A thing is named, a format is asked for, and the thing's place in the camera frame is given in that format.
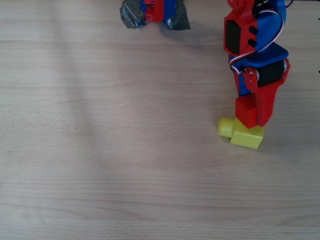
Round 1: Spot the flat gray duct tape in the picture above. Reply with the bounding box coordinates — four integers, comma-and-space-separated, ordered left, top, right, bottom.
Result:
163, 0, 192, 31

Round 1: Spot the crumpled gray duct tape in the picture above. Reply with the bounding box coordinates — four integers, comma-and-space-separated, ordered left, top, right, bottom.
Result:
119, 0, 148, 30

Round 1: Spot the yellow cube with ball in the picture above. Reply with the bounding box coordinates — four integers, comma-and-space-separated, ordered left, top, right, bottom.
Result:
217, 117, 265, 150

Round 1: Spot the red and blue robot base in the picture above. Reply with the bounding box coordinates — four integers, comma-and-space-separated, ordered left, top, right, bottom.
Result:
141, 0, 179, 25

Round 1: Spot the gripper servo wire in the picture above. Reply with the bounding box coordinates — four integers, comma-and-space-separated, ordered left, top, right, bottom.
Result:
229, 8, 286, 74

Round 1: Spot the red cube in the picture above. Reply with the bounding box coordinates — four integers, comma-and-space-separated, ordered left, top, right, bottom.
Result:
235, 94, 259, 130

